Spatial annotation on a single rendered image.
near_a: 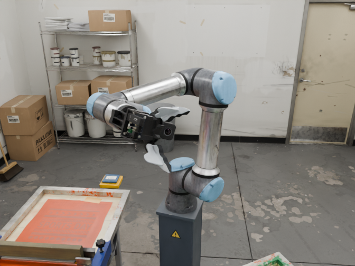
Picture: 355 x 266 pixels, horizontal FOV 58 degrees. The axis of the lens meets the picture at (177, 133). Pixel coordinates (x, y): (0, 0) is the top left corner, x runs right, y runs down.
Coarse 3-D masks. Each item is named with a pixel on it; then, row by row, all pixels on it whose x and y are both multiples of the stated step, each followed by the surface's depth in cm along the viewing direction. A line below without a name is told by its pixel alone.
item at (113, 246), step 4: (116, 232) 197; (116, 236) 198; (116, 240) 198; (112, 244) 192; (116, 244) 198; (112, 248) 192; (112, 252) 190; (112, 256) 192; (108, 260) 188; (108, 264) 189
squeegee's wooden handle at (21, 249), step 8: (0, 248) 147; (8, 248) 147; (16, 248) 146; (24, 248) 146; (32, 248) 146; (40, 248) 145; (48, 248) 145; (56, 248) 145; (64, 248) 144; (72, 248) 144; (80, 248) 144; (0, 256) 149; (24, 256) 148; (32, 256) 147; (40, 256) 147; (48, 256) 147; (56, 256) 146; (64, 256) 146; (72, 256) 145; (80, 256) 145
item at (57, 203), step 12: (48, 204) 193; (60, 204) 193; (72, 204) 193; (36, 216) 182; (24, 228) 173; (24, 240) 164; (36, 240) 164; (48, 240) 164; (0, 264) 149; (12, 264) 149; (24, 264) 149; (36, 264) 149
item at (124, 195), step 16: (48, 192) 203; (64, 192) 202; (80, 192) 201; (96, 192) 200; (112, 192) 199; (128, 192) 199; (16, 224) 174; (112, 224) 170; (0, 240) 160; (112, 240) 163
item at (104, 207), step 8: (80, 208) 189; (88, 208) 189; (96, 208) 189; (104, 208) 189; (104, 216) 182; (96, 224) 176; (96, 232) 170; (88, 240) 164; (40, 264) 149; (48, 264) 149; (56, 264) 149; (64, 264) 149; (72, 264) 149
